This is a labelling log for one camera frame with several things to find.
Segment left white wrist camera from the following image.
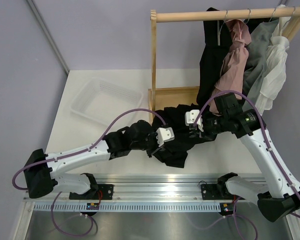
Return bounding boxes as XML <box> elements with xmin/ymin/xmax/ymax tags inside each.
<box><xmin>156</xmin><ymin>127</ymin><xmax>175</xmax><ymax>148</ymax></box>

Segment pink hanging garment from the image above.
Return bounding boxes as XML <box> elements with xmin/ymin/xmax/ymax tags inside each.
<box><xmin>213</xmin><ymin>19</ymin><xmax>252</xmax><ymax>93</ymax></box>

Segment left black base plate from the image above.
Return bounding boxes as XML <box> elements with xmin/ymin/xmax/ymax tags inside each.
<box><xmin>69</xmin><ymin>184</ymin><xmax>114</xmax><ymax>200</ymax></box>

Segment black hanging garment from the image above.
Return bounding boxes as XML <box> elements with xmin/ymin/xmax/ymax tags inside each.
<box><xmin>196</xmin><ymin>14</ymin><xmax>233</xmax><ymax>107</ymax></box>

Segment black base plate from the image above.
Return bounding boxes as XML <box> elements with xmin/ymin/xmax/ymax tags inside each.
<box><xmin>69</xmin><ymin>184</ymin><xmax>114</xmax><ymax>200</ymax></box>
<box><xmin>200</xmin><ymin>183</ymin><xmax>233</xmax><ymax>200</ymax></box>

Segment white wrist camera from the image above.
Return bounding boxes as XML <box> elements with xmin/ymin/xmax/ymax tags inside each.
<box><xmin>185</xmin><ymin>109</ymin><xmax>204</xmax><ymax>132</ymax></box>
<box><xmin>156</xmin><ymin>127</ymin><xmax>175</xmax><ymax>148</ymax></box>

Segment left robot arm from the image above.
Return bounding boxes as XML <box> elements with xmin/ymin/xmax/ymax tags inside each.
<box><xmin>23</xmin><ymin>120</ymin><xmax>175</xmax><ymax>199</ymax></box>

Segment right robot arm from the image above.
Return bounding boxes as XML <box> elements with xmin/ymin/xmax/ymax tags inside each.
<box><xmin>185</xmin><ymin>90</ymin><xmax>300</xmax><ymax>223</ymax></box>

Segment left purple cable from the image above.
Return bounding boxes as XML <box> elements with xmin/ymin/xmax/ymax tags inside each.
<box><xmin>12</xmin><ymin>108</ymin><xmax>167</xmax><ymax>236</ymax></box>

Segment white slotted cable duct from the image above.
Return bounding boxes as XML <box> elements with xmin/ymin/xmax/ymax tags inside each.
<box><xmin>33</xmin><ymin>202</ymin><xmax>221</xmax><ymax>213</ymax></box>

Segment black pleated skirt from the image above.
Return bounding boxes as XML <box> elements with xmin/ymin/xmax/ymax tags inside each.
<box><xmin>153</xmin><ymin>104</ymin><xmax>217</xmax><ymax>168</ymax></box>

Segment aluminium mounting rail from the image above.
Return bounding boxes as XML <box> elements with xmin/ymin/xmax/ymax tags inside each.
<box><xmin>23</xmin><ymin>173</ymin><xmax>296</xmax><ymax>202</ymax></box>

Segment wooden clothes rack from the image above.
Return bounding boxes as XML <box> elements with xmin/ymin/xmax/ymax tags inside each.
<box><xmin>148</xmin><ymin>6</ymin><xmax>300</xmax><ymax>111</ymax></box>

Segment white plastic basket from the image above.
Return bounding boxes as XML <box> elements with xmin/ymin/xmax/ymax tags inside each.
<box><xmin>70</xmin><ymin>77</ymin><xmax>144</xmax><ymax>126</ymax></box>

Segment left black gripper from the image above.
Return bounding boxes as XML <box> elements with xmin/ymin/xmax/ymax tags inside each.
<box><xmin>130</xmin><ymin>128</ymin><xmax>167</xmax><ymax>158</ymax></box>

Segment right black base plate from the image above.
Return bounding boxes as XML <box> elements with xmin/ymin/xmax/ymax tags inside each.
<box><xmin>200</xmin><ymin>183</ymin><xmax>233</xmax><ymax>200</ymax></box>

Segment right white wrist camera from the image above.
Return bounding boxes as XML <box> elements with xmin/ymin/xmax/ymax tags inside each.
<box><xmin>185</xmin><ymin>109</ymin><xmax>204</xmax><ymax>132</ymax></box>

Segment grey hanging garment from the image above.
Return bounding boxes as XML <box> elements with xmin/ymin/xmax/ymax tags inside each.
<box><xmin>242</xmin><ymin>18</ymin><xmax>279</xmax><ymax>104</ymax></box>

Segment white hanging garment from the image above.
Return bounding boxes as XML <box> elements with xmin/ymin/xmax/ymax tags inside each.
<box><xmin>254</xmin><ymin>17</ymin><xmax>291</xmax><ymax>115</ymax></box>

